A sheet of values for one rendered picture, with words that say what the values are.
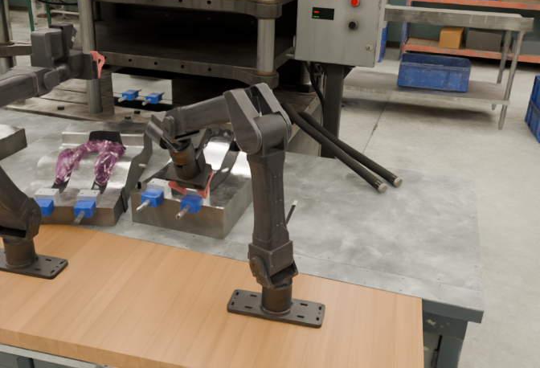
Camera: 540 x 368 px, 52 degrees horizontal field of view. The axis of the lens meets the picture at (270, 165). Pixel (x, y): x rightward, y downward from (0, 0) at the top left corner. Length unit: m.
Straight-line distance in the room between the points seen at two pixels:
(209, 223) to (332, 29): 0.95
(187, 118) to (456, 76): 4.05
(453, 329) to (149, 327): 0.69
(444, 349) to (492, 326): 1.20
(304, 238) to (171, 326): 0.45
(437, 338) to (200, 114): 0.77
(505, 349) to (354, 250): 1.24
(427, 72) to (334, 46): 3.02
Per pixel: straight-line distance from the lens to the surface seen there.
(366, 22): 2.02
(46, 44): 1.35
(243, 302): 1.19
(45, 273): 1.34
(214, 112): 1.10
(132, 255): 1.37
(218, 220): 1.39
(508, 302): 2.79
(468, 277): 1.38
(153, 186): 1.44
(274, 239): 1.08
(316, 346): 1.11
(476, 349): 2.48
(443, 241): 1.51
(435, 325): 1.38
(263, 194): 1.05
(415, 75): 5.04
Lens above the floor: 1.54
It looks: 24 degrees down
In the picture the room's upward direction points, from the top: 2 degrees clockwise
